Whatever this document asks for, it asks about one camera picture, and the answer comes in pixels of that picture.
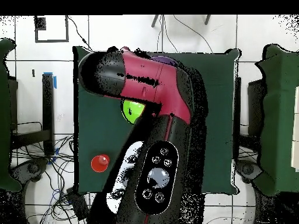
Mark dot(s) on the large green bowl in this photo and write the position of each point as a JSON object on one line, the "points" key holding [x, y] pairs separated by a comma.
{"points": [[132, 112]]}

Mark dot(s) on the large purple bowl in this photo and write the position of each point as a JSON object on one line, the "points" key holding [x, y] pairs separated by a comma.
{"points": [[164, 60]]}

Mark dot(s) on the orange cup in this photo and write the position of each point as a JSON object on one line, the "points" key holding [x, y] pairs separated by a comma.
{"points": [[98, 164]]}

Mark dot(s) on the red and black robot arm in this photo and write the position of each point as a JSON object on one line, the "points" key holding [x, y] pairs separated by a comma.
{"points": [[149, 79]]}

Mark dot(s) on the dark green tablecloth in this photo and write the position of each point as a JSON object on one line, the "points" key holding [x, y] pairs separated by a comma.
{"points": [[219, 105]]}

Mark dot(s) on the black metal stand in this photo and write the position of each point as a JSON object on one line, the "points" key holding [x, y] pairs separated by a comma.
{"points": [[48, 112], [237, 116]]}

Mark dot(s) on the black floor box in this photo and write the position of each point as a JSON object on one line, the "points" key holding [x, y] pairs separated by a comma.
{"points": [[78, 203]]}

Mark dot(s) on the black equipment box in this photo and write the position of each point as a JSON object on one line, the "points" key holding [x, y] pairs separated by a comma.
{"points": [[13, 105], [255, 109]]}

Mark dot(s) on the black floor stand base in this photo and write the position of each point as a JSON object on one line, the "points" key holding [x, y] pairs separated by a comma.
{"points": [[32, 168], [247, 169]]}

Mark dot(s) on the small black floor marker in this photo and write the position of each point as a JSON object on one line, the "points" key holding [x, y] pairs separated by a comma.
{"points": [[33, 73]]}

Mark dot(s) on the side table green cloth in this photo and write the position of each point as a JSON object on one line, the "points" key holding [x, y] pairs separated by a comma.
{"points": [[278, 116], [4, 116]]}

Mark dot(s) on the camera tripod legs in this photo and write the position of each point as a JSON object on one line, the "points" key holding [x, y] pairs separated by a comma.
{"points": [[154, 21]]}

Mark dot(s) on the gray square floor frame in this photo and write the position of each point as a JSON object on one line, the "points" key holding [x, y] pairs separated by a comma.
{"points": [[51, 41]]}

